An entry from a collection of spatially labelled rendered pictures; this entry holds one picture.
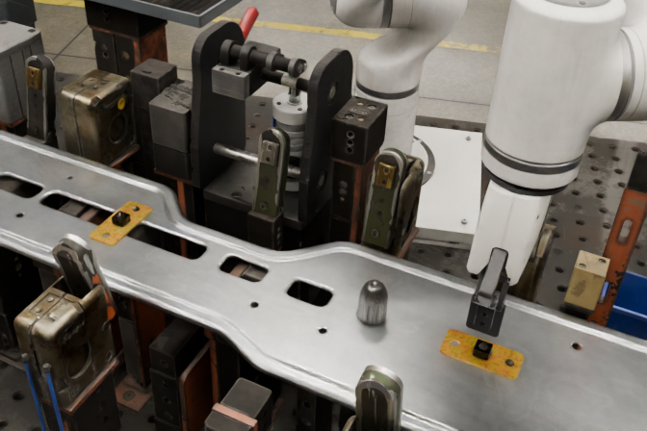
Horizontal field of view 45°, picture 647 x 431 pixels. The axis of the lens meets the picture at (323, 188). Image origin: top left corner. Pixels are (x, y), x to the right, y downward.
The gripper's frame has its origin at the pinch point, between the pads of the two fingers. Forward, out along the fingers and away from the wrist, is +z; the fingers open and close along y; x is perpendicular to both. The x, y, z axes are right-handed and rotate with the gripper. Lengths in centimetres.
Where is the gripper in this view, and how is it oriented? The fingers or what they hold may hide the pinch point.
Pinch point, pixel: (496, 293)
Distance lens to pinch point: 80.1
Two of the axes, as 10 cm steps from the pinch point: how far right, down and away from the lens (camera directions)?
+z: -0.4, 8.0, 6.0
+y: -4.3, 5.2, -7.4
